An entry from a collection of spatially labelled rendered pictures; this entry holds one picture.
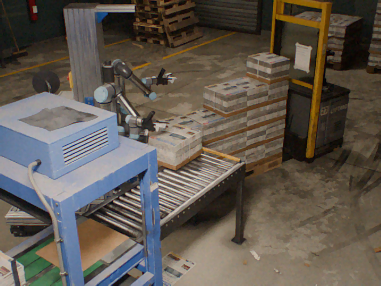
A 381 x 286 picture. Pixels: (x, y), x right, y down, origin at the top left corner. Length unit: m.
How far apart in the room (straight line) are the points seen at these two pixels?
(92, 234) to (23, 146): 0.99
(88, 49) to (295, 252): 2.50
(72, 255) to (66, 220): 0.21
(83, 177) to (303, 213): 2.97
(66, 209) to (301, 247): 2.69
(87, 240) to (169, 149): 1.09
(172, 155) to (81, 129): 1.56
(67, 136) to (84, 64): 1.85
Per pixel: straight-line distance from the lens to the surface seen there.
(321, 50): 5.31
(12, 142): 2.59
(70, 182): 2.38
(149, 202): 2.75
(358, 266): 4.40
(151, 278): 3.05
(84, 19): 4.06
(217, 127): 4.82
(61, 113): 2.59
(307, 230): 4.70
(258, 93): 5.06
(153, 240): 2.90
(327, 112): 5.78
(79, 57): 4.15
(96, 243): 3.19
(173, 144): 3.83
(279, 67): 5.19
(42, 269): 3.08
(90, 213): 3.48
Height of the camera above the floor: 2.71
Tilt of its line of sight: 26 degrees down
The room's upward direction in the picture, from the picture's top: 1 degrees counter-clockwise
